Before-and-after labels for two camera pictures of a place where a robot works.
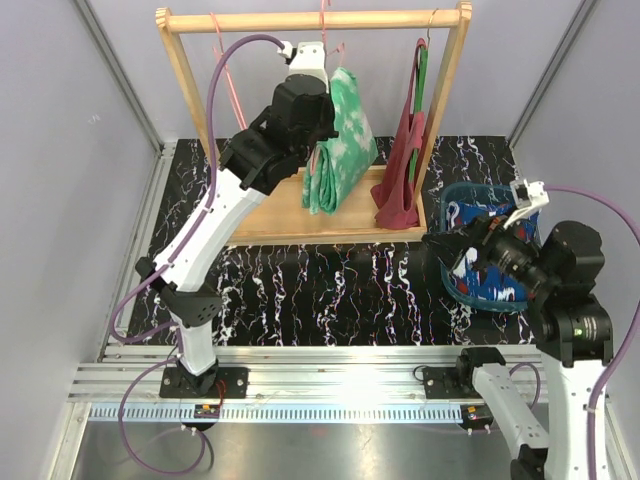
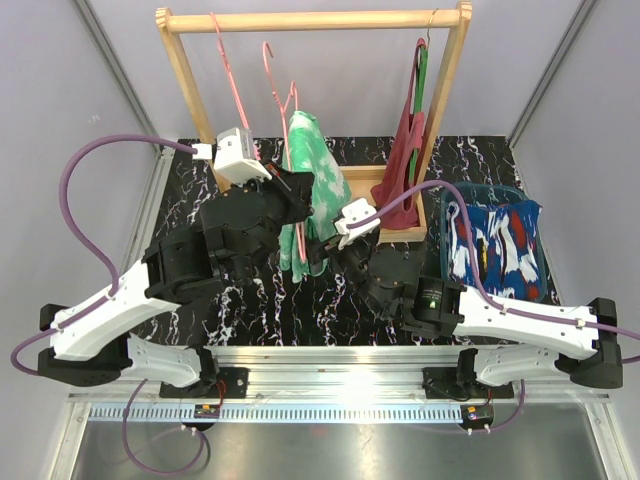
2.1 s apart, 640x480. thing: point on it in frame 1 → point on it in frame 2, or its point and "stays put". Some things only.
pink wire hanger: x=337 y=50 → x=282 y=109
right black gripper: x=481 y=234 → x=323 y=251
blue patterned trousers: x=491 y=281 stays put
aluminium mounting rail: x=383 y=383 stays put
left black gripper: x=327 y=128 → x=294 y=188
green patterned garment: x=337 y=165 → x=305 y=146
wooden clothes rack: x=281 y=218 stays put
